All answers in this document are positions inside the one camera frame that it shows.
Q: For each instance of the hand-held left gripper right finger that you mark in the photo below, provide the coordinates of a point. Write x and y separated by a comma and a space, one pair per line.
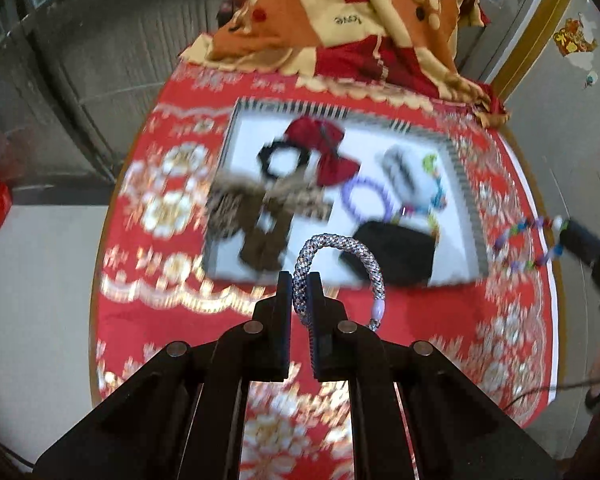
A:
315, 305

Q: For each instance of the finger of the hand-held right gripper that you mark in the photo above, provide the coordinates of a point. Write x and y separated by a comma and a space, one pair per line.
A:
580, 237

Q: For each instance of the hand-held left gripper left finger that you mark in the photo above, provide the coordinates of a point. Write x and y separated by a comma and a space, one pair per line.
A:
285, 300

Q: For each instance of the red velvet bow hair clip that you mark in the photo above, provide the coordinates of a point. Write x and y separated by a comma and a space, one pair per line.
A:
330, 170

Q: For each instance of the black scrunchie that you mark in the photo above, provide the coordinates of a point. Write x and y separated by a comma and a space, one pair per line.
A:
265, 160

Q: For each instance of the white hair clip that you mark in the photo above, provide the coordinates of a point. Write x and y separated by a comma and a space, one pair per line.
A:
400, 170

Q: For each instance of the striped white tray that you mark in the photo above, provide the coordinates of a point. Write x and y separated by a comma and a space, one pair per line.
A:
250, 125

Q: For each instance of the leopard print bow scrunchie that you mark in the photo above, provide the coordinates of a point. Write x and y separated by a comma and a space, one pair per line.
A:
255, 220

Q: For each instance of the black pouch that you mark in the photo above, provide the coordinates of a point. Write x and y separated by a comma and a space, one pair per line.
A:
395, 250

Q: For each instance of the red floral tablecloth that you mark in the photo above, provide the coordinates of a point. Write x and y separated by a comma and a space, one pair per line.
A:
155, 280

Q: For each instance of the orange red blanket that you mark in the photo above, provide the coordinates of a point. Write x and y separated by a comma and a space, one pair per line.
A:
305, 5

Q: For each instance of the small wall sticker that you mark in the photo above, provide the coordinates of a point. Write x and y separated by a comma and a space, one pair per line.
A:
591, 80

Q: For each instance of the red yellow wall sticker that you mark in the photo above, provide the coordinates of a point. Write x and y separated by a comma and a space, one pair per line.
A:
575, 37

